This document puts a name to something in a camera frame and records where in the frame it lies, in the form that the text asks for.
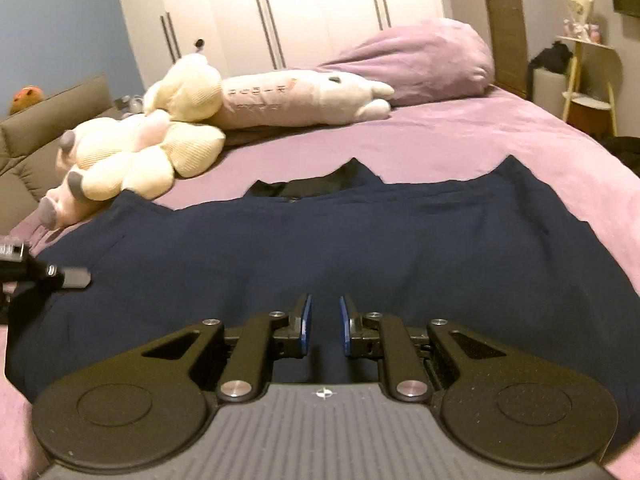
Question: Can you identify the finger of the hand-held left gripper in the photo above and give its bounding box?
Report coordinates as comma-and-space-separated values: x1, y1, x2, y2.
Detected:
0, 243, 93, 291

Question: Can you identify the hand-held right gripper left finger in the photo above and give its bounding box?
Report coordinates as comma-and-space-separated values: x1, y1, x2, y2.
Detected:
141, 293, 314, 404

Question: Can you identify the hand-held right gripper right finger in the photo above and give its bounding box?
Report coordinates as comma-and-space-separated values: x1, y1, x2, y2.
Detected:
338, 294, 502, 404

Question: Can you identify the navy blue shirt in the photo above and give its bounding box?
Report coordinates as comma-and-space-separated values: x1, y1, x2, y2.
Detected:
4, 156, 640, 397

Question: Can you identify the cream and pink plush toy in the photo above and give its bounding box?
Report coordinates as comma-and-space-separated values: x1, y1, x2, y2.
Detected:
41, 109, 227, 227

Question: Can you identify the olive green sofa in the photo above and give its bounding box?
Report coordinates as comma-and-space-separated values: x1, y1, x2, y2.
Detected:
0, 74, 123, 237

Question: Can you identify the orange plush toy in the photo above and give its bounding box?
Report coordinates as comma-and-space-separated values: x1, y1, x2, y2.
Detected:
9, 86, 46, 116

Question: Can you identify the purple bed sheet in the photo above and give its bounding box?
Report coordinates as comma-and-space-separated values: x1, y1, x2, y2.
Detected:
0, 85, 640, 480

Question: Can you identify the long pink plush pillow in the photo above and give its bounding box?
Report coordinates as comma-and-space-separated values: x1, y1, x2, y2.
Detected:
214, 71, 397, 129

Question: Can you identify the purple pillow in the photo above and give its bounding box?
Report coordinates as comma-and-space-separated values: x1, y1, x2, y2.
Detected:
319, 17, 497, 109

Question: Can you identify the white storage box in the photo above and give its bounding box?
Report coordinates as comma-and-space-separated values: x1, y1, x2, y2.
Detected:
532, 67, 572, 120

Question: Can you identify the white wardrobe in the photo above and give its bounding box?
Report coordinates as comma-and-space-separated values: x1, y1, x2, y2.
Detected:
112, 0, 496, 92

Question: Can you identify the round wooden basket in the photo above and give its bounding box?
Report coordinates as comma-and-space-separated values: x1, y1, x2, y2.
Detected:
570, 99, 615, 136

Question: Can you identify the black bag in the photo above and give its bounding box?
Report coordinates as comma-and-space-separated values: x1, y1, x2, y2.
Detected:
529, 41, 574, 75

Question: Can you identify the yellow side shelf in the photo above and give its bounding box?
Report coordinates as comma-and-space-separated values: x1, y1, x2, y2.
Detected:
554, 34, 624, 126

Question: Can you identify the cream wrapped bouquet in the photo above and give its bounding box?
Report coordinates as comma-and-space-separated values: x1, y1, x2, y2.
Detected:
559, 0, 596, 28

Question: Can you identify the cream corduroy plush toy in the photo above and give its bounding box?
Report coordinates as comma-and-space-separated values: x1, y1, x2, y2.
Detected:
141, 39, 224, 124

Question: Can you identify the brown wooden wall panel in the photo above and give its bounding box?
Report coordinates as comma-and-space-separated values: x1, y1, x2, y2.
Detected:
476, 0, 532, 102

